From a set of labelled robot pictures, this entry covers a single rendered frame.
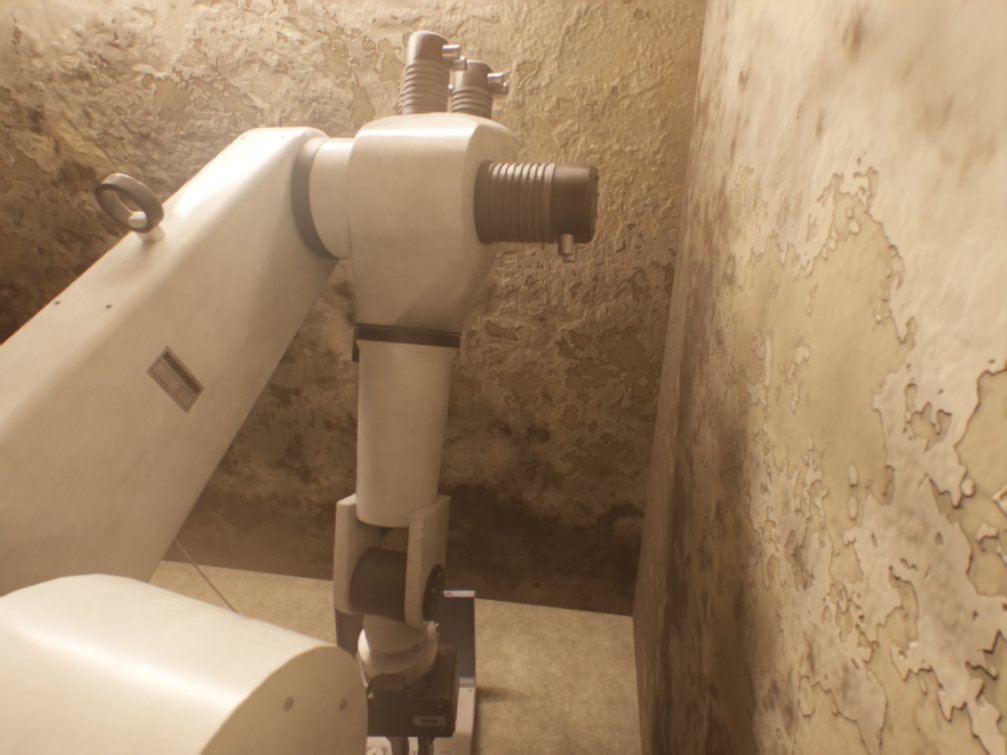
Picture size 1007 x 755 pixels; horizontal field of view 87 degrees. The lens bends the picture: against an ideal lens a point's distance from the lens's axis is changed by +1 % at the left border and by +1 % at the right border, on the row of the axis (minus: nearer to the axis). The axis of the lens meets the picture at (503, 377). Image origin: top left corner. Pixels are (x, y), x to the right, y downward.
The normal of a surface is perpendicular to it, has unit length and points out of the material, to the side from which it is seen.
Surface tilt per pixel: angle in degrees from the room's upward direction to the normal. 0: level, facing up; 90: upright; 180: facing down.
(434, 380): 80
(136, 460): 90
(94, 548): 90
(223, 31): 90
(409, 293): 116
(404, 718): 90
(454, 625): 75
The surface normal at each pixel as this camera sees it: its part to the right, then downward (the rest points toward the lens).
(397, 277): -0.18, 0.77
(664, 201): -0.16, 0.42
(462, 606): -0.02, 0.17
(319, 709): 0.97, 0.09
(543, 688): -0.01, -0.91
